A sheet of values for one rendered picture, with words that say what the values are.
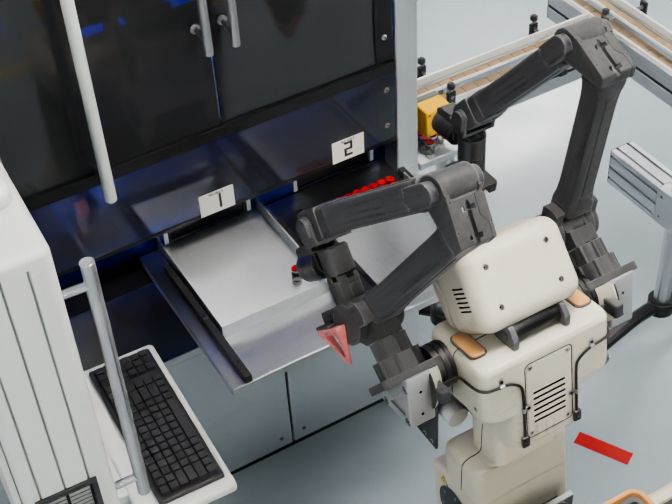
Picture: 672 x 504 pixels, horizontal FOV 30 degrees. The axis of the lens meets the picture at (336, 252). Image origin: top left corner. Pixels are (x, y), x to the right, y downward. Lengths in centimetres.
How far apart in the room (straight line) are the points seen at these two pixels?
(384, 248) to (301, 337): 32
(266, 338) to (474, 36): 271
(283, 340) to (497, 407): 65
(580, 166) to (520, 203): 208
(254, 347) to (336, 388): 81
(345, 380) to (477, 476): 109
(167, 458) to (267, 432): 88
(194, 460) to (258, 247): 58
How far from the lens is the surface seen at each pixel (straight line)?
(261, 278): 280
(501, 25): 523
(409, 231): 290
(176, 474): 253
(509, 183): 442
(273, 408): 336
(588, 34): 217
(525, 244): 214
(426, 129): 302
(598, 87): 214
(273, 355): 264
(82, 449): 228
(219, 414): 327
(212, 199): 279
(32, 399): 215
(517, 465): 245
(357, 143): 292
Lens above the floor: 281
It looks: 43 degrees down
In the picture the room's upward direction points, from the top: 4 degrees counter-clockwise
